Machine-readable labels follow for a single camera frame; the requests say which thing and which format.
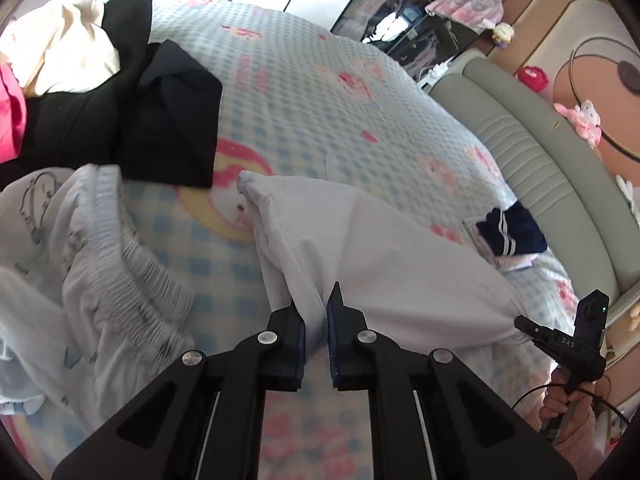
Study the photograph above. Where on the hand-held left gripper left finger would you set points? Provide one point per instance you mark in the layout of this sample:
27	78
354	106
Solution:
299	355

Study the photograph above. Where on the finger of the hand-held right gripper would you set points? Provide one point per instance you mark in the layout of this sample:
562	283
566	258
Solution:
531	331

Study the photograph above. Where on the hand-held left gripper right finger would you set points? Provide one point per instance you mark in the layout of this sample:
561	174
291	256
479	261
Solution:
332	350

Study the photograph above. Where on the white t-shirt navy trim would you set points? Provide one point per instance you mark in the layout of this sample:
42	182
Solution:
380	270

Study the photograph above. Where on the person's right forearm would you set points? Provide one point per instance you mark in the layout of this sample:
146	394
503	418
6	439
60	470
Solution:
580	435

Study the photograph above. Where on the folded pale clothes stack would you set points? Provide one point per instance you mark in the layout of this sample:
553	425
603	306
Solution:
505	262

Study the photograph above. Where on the person's right hand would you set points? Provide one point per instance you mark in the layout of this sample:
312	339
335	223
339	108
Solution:
552	402

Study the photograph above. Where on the navy sweater with white stripes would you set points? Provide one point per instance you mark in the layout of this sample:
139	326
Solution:
515	230

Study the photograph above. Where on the grey-green padded headboard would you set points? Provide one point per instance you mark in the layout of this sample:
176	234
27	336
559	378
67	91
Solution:
530	130

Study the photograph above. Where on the pink white plush toy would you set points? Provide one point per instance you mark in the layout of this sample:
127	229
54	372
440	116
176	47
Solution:
585	117

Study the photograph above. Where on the white cartoon print pajama pants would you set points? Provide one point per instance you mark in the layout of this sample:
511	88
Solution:
85	260

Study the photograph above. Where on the checkered cartoon cat blanket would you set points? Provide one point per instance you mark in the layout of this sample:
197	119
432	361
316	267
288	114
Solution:
300	100

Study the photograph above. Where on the red round plush toy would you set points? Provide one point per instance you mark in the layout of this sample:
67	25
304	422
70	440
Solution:
532	77

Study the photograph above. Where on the black jacket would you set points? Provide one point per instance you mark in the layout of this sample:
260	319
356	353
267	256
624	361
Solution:
150	100

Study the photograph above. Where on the small yellow white plush toy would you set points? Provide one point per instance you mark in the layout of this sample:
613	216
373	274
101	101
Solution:
504	32

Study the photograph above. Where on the pink white hanging cloth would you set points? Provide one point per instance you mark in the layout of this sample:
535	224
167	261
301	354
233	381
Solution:
470	2

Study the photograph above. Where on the dark open wardrobe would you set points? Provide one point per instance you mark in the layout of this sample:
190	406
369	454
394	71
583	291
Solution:
400	10

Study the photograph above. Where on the pink garment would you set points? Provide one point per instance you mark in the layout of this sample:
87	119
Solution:
10	110

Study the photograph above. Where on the cream garment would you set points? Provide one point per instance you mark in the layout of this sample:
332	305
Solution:
65	45

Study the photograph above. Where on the white wall charger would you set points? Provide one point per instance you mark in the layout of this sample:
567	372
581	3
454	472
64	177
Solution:
435	72

